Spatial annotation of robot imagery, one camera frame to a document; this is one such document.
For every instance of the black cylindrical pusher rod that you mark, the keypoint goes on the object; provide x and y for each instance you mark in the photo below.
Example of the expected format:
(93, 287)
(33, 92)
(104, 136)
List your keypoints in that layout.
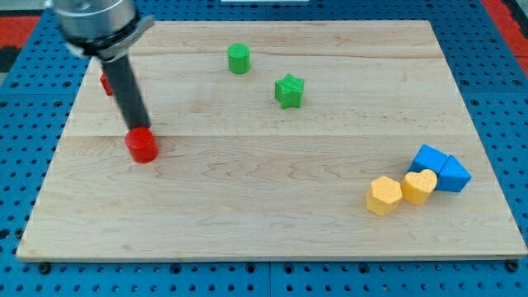
(126, 92)

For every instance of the red cylinder block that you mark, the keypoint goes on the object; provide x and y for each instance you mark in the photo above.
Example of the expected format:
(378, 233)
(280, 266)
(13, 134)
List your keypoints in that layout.
(141, 144)

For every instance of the wooden board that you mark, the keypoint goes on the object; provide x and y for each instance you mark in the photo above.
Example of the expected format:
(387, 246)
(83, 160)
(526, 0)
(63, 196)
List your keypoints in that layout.
(238, 178)

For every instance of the red block behind rod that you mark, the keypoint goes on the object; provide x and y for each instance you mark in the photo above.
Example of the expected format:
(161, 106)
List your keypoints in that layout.
(106, 85)

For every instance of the blue triangle block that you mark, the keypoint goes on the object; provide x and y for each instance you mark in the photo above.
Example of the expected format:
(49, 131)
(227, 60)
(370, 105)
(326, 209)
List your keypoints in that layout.
(453, 176)

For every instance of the green star block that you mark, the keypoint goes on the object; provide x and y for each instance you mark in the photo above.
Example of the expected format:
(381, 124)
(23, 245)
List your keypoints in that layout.
(289, 91)

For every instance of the green cylinder block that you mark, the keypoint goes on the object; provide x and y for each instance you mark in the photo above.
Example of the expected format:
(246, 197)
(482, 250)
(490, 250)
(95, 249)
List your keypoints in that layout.
(239, 58)

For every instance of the yellow hexagon block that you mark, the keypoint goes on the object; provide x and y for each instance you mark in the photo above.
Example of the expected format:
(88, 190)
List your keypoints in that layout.
(383, 196)

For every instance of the blue cube block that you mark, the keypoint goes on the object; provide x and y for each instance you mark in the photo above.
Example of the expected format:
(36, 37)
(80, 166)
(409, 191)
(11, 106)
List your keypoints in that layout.
(428, 157)

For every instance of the yellow heart block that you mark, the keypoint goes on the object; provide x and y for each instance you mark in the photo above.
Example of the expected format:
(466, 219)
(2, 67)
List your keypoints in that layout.
(418, 186)

